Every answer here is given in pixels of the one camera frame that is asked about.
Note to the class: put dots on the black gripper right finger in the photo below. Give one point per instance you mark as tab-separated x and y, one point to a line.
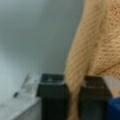
94	96

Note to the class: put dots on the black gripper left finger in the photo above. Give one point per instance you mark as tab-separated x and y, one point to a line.
54	94

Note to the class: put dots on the orange terry towel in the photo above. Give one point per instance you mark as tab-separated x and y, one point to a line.
95	50

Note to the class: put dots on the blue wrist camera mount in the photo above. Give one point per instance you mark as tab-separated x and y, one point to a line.
114	109

